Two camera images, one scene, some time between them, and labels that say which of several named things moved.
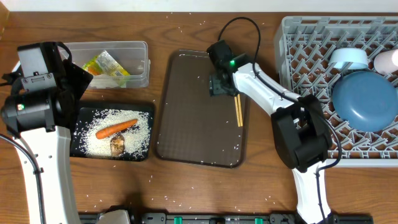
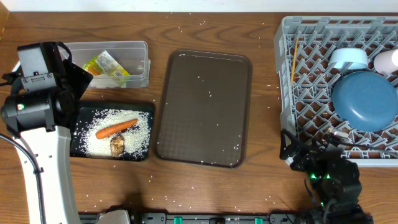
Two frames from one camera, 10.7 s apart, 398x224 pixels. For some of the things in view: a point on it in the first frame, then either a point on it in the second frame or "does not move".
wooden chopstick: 237,103 → 295,61
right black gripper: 217,86 → 308,154
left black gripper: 78,76 does not move
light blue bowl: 357,57 does not move
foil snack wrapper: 104,64 does not move
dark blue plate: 366,101 does not move
